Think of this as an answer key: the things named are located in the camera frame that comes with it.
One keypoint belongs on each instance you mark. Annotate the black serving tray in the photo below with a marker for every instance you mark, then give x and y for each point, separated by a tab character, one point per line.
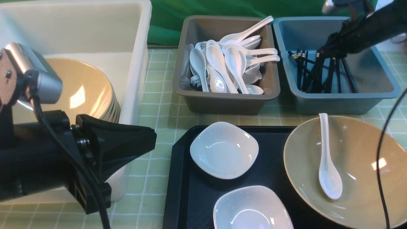
192	193

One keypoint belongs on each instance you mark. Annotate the green checkered tablecloth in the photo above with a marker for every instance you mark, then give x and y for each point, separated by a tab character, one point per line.
142	206

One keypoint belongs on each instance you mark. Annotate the green backdrop cloth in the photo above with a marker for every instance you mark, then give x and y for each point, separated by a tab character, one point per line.
167	16

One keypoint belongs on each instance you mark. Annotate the pile of white spoons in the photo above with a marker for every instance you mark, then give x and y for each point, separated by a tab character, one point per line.
232	68

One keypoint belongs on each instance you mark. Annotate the white topmost long spoon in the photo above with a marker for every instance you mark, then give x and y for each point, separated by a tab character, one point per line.
238	37

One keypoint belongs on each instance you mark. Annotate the brown plastic bin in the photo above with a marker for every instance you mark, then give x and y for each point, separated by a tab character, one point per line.
201	28

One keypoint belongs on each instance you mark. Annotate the white soup spoon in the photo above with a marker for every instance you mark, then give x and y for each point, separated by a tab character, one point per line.
329	178

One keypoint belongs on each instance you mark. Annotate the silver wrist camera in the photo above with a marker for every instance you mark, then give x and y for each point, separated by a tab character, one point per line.
26	73

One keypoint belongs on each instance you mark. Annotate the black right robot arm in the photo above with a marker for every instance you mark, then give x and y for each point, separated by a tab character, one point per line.
365	28

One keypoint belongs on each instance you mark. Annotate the bundle of black chopsticks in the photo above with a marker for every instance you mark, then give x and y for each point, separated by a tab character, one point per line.
315	73

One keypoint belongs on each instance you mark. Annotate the large white plastic tub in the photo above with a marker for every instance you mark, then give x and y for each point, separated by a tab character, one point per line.
110	35

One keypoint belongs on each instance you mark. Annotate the tan noodle bowl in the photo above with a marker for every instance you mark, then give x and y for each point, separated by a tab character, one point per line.
353	147

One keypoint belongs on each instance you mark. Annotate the stack of tan bowls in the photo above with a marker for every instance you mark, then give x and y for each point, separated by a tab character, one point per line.
86	90

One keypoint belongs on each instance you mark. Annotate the blue plastic bin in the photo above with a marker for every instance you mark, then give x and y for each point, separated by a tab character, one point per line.
365	78

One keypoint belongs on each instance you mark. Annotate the white square dish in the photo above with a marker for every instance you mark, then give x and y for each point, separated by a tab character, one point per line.
251	207
224	151

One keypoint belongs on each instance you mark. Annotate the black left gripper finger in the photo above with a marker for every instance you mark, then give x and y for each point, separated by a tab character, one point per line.
107	146

